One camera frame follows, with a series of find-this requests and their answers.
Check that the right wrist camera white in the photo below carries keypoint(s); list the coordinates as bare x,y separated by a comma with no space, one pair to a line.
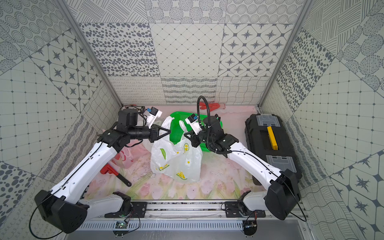
193,122

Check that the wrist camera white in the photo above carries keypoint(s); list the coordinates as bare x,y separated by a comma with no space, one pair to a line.
193,122
154,113

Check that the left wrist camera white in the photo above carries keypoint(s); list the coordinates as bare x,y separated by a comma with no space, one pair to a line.
154,113

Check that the green plastic basket tray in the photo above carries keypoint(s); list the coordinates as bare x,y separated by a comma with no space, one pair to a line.
177,133

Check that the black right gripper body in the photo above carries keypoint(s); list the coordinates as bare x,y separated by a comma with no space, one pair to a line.
202,137

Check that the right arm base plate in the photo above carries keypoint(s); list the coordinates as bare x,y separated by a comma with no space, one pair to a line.
234,209

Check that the floral pink table mat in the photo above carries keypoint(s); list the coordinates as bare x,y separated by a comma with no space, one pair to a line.
220,179

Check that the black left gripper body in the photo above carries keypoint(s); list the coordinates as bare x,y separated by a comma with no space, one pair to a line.
154,133

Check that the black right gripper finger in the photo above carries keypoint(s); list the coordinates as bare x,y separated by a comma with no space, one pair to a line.
187,139
190,133

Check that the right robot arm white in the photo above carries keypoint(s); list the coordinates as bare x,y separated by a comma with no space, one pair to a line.
281,194

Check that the red object at wall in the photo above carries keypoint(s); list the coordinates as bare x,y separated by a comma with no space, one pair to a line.
212,107

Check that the black toolbox yellow handle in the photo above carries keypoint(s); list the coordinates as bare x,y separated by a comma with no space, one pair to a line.
267,138

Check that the pink peach-print plastic bag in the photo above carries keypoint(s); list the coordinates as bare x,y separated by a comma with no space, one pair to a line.
128,156

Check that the aluminium mounting rail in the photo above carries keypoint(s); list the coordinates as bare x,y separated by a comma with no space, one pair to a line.
156,210

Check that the red black pipe wrench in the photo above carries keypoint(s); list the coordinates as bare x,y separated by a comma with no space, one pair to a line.
109,169

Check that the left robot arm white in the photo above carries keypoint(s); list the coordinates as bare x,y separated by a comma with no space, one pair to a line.
127,128

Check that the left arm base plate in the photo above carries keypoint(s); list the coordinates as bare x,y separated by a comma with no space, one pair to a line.
131,209

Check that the white lemon-print plastic bag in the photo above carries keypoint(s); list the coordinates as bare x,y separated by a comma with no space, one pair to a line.
179,162

